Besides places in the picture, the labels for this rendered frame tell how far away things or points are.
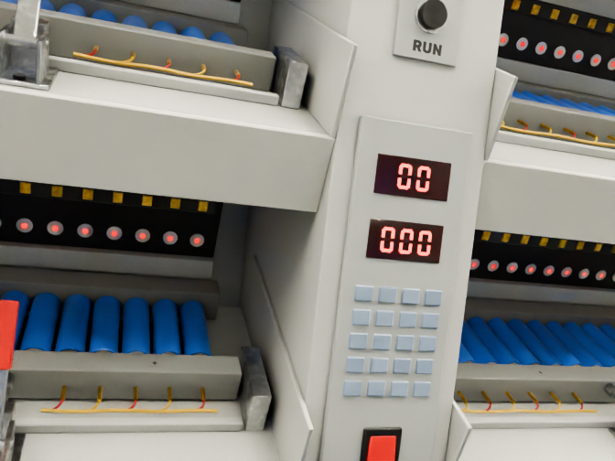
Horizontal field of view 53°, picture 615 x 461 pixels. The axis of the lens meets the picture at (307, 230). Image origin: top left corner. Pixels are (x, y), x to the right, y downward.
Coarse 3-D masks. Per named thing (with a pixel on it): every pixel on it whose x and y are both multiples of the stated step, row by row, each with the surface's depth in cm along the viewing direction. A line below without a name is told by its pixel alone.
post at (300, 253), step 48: (288, 0) 46; (336, 0) 35; (384, 0) 33; (480, 0) 35; (384, 48) 34; (480, 48) 35; (384, 96) 34; (432, 96) 35; (480, 96) 36; (336, 144) 33; (480, 144) 36; (336, 192) 33; (288, 240) 40; (336, 240) 34; (288, 288) 39; (336, 288) 34; (288, 336) 38
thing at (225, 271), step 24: (264, 0) 51; (552, 0) 60; (576, 0) 61; (600, 0) 61; (240, 24) 51; (264, 24) 52; (264, 48) 52; (240, 216) 52; (240, 240) 52; (0, 264) 47; (216, 264) 52; (240, 264) 53; (240, 288) 53
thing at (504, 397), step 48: (480, 240) 54; (528, 240) 55; (576, 240) 57; (480, 288) 56; (528, 288) 57; (576, 288) 59; (480, 336) 52; (528, 336) 53; (576, 336) 55; (480, 384) 45; (528, 384) 46; (576, 384) 47; (480, 432) 43; (528, 432) 44; (576, 432) 45
